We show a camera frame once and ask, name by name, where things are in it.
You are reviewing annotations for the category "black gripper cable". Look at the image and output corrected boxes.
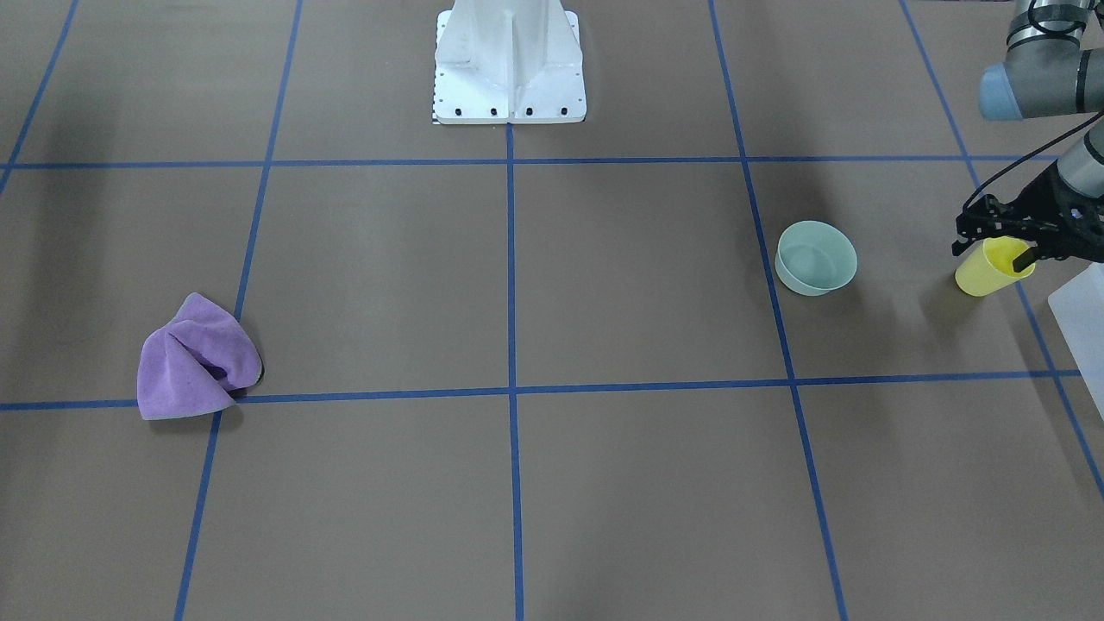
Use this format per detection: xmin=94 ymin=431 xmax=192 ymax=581
xmin=963 ymin=112 xmax=1104 ymax=215

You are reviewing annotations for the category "clear plastic storage box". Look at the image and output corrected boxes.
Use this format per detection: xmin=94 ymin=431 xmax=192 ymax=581
xmin=1048 ymin=263 xmax=1103 ymax=413

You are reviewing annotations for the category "yellow plastic cup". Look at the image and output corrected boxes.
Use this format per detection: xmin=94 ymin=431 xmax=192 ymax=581
xmin=954 ymin=236 xmax=1036 ymax=298

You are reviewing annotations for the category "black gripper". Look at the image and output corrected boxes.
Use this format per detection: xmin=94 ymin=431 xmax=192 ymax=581
xmin=951 ymin=164 xmax=1103 ymax=275

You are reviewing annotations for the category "purple microfiber cloth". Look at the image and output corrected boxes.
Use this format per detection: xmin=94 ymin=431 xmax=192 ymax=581
xmin=135 ymin=293 xmax=264 ymax=421

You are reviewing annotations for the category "white pedestal column base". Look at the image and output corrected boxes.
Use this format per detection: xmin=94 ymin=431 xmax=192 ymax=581
xmin=431 ymin=1 xmax=587 ymax=125

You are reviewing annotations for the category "green plastic bowl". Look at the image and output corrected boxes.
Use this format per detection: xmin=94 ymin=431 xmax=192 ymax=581
xmin=774 ymin=220 xmax=859 ymax=298

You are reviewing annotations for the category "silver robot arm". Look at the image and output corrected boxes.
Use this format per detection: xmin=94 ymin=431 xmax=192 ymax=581
xmin=951 ymin=1 xmax=1103 ymax=272

